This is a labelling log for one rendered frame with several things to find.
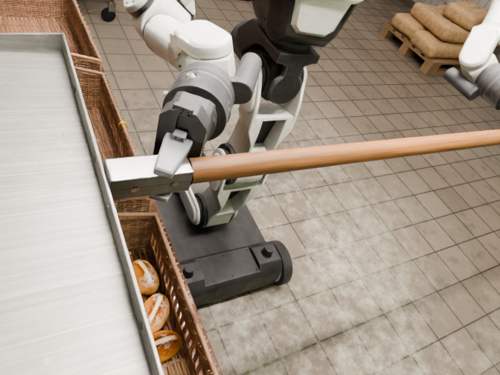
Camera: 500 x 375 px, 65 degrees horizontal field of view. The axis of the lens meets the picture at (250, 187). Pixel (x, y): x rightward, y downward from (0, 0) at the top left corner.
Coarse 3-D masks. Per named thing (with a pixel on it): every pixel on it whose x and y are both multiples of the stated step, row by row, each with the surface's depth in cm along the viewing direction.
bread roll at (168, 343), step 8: (160, 336) 86; (168, 336) 87; (176, 336) 89; (160, 344) 85; (168, 344) 86; (176, 344) 88; (160, 352) 85; (168, 352) 86; (176, 352) 88; (160, 360) 86
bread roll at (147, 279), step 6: (132, 264) 98; (138, 264) 97; (144, 264) 97; (150, 264) 99; (138, 270) 96; (144, 270) 96; (150, 270) 97; (138, 276) 95; (144, 276) 95; (150, 276) 96; (156, 276) 97; (138, 282) 95; (144, 282) 95; (150, 282) 95; (156, 282) 97; (144, 288) 95; (150, 288) 95; (156, 288) 97; (144, 294) 96; (150, 294) 96
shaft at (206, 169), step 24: (336, 144) 56; (360, 144) 57; (384, 144) 59; (408, 144) 62; (432, 144) 64; (456, 144) 67; (480, 144) 71; (216, 168) 45; (240, 168) 47; (264, 168) 49; (288, 168) 51; (312, 168) 54
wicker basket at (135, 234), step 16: (128, 224) 97; (144, 224) 98; (160, 224) 96; (128, 240) 101; (144, 240) 104; (160, 240) 95; (144, 256) 105; (160, 256) 100; (160, 272) 99; (176, 272) 88; (160, 288) 100; (176, 288) 90; (176, 304) 93; (192, 304) 85; (176, 320) 94; (192, 320) 82; (192, 336) 85; (192, 352) 87; (208, 352) 78; (176, 368) 88; (192, 368) 88; (208, 368) 78
